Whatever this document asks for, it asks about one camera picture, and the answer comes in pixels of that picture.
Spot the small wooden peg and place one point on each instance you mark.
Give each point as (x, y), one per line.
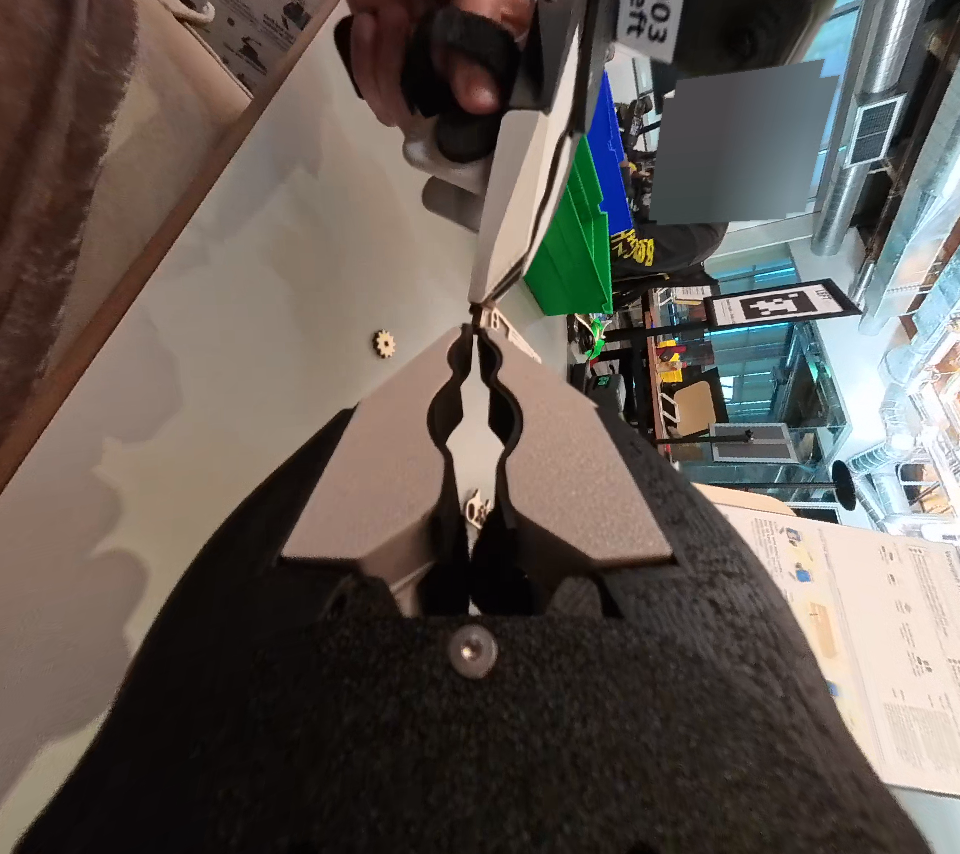
(475, 315)

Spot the black digital clock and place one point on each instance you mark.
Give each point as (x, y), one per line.
(602, 383)

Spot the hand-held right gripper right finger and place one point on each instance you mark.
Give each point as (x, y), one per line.
(577, 494)

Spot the person's brown sweater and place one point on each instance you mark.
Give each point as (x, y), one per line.
(52, 119)

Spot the grey framed board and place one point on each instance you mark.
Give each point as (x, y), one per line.
(750, 445)

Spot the pale wooden board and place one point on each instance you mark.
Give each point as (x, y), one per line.
(742, 498)

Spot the wooden cutout parts sheet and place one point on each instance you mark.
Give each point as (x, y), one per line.
(517, 342)

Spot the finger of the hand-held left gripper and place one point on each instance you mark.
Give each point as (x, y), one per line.
(514, 194)
(596, 81)

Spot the small wooden gear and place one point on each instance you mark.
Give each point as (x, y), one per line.
(385, 344)

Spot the printed instruction sheet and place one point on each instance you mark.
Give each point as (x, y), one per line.
(885, 644)

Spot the green toy figure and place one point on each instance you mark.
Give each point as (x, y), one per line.
(596, 336)

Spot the metal vent grille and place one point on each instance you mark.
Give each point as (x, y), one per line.
(874, 134)

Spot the small wooden hook part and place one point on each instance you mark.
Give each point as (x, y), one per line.
(475, 510)

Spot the silver metal duct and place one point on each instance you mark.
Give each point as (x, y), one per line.
(892, 6)

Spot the blue plastic bin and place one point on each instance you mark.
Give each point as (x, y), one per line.
(609, 164)

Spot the green plastic bin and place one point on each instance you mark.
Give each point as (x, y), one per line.
(577, 254)

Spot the black round stand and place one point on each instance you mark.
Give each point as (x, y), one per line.
(846, 483)

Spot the pale wooden chair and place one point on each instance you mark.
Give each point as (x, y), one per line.
(701, 408)

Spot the black framed marker sign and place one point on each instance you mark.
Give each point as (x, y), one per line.
(780, 305)

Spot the person's beige garment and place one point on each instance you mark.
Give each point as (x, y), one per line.
(172, 119)

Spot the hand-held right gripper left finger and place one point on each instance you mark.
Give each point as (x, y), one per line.
(375, 486)

